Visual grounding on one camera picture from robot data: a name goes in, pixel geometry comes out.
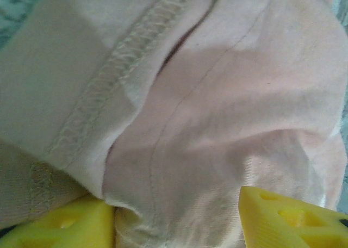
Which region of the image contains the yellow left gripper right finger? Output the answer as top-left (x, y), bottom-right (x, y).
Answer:
top-left (238, 186), bottom-right (348, 248)

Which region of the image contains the pink t-shirt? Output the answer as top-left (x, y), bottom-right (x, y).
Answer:
top-left (0, 0), bottom-right (348, 248)

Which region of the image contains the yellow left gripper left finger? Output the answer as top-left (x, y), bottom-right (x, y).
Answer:
top-left (0, 195), bottom-right (115, 248)

